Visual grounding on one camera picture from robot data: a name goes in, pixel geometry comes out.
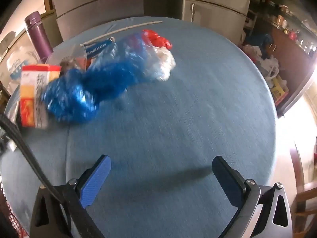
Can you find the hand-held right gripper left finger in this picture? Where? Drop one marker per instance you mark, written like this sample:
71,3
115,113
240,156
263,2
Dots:
95,181

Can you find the red plastic bag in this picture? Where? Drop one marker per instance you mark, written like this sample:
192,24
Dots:
158,39

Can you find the white straw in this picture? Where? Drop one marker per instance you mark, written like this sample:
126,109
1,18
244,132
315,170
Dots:
128,27

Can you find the white chest freezer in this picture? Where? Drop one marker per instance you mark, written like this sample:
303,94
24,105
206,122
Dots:
17,62

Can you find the purple thermos bottle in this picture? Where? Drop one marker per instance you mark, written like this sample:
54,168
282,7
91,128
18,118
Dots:
39,37

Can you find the blue toothpaste box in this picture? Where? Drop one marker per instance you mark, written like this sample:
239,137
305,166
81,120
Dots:
99,47

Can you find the orange white carton box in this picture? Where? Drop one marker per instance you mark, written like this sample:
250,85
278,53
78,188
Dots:
28,94

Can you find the silver refrigerator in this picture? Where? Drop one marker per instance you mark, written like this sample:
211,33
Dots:
215,10

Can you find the blue cloth bundle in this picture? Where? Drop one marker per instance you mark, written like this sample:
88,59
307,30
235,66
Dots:
260,41

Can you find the wooden chair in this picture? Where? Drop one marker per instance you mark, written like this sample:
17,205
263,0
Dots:
299,173

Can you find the blue plastic bag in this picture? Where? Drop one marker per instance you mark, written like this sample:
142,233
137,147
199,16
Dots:
99,81

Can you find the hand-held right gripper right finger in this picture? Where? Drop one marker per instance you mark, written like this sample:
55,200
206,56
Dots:
225,181

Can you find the grey cabinet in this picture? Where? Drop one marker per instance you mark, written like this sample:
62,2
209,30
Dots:
99,5

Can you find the blue tablecloth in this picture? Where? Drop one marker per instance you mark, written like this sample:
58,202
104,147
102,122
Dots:
173,119

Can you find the white plastic bag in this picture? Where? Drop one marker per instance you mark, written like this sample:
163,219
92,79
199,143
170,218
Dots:
163,62

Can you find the dark wooden sideboard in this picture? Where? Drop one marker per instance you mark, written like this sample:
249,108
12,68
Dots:
294,62

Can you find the yellow red carton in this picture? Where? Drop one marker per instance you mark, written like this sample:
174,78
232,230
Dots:
281,91

